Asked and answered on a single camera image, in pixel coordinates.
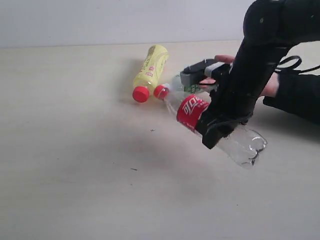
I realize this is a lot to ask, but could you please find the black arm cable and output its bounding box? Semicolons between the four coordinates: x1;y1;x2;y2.
274;55;320;75

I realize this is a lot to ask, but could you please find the yellow bottle red cap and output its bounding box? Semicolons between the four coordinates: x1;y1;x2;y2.
132;44;169;103

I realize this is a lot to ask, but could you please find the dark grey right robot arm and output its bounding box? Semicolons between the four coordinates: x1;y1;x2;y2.
196;0;320;149

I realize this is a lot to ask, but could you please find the clear cola bottle red label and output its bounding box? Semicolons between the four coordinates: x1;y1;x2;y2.
153;84;268;169

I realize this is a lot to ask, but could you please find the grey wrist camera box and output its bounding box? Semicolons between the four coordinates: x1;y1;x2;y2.
180;59;231;87

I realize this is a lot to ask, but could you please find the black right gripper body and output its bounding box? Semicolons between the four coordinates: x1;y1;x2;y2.
201;41;290;125

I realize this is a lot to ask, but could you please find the clear bottle green label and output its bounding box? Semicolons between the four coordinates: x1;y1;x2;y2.
171;74;206;94

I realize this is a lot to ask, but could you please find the black sleeved forearm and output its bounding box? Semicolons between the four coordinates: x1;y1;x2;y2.
261;73;320;125

